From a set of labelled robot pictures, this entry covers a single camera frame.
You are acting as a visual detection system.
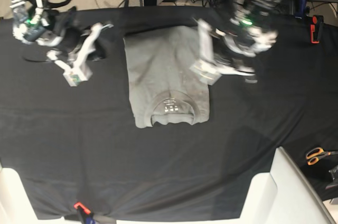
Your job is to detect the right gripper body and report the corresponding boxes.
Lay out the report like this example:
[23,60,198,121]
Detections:
[46,11,114,87]

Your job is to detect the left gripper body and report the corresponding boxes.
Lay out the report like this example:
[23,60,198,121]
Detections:
[190,19,258,85]

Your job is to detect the grey T-shirt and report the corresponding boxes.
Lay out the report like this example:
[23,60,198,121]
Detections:
[124,26,210,128]

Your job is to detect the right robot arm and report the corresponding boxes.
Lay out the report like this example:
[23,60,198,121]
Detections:
[10,0,113,87]

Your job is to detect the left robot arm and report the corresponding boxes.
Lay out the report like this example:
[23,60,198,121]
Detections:
[190,0,281,85]

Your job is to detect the red and black clamp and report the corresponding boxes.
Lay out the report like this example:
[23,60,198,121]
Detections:
[310,15,324,44]

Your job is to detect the black table cloth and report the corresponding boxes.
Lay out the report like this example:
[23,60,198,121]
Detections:
[1,6,337,221]

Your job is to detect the white plastic container right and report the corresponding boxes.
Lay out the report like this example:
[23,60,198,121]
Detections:
[239,147,335,224]

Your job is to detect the white plastic container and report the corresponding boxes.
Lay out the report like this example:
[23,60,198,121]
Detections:
[239,147,335,224]
[1,166,37,223]

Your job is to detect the orange blue clamp front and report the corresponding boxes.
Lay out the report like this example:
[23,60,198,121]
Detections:
[73,202,96,224]

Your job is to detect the white plastic container left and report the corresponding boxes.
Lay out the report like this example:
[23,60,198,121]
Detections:
[1,166,37,223]

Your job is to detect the orange handled scissors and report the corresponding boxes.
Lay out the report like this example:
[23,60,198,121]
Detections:
[305,147,337,166]

